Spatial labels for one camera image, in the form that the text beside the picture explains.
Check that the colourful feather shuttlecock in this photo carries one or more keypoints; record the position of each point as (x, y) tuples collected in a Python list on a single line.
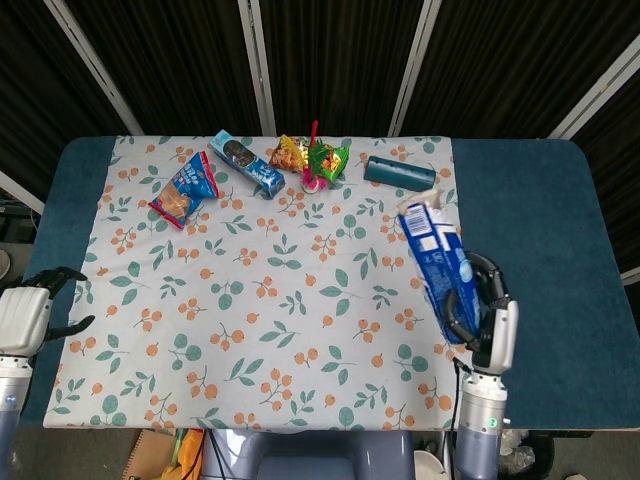
[(313, 184)]

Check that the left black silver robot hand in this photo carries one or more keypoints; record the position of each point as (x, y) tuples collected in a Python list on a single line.
[(22, 320)]

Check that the black white-framed folding screen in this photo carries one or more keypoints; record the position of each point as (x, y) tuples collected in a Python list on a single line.
[(340, 60)]

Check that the floral print tablecloth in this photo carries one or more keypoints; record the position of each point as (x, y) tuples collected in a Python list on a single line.
[(280, 260)]

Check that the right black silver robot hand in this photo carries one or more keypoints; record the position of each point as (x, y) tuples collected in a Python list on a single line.
[(500, 335)]

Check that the teal cylindrical holder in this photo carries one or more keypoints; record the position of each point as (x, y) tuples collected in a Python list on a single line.
[(400, 173)]

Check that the blue toothpaste box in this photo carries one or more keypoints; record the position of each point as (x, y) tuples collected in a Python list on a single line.
[(440, 260)]

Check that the blue plush table cover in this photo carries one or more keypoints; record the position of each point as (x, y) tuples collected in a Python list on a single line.
[(540, 225)]

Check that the black trash bag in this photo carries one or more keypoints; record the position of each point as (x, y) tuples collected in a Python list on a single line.
[(530, 452)]

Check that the green snack bag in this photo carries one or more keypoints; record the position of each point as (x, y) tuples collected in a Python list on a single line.
[(330, 161)]

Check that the blue red cracker bag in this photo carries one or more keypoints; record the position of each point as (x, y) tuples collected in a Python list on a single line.
[(182, 192)]

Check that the orange snack bag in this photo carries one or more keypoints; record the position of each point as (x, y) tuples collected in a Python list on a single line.
[(287, 155)]

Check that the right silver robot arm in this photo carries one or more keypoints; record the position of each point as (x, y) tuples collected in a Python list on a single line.
[(482, 420)]

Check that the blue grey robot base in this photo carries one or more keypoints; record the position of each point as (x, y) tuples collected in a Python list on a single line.
[(310, 457)]

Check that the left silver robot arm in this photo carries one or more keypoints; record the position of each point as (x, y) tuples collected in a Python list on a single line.
[(12, 395)]

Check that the blue cookie pack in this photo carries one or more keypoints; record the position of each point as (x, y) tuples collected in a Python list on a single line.
[(250, 167)]

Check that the orange yellow plastic bag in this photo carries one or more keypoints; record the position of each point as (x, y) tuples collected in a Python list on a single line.
[(190, 455)]

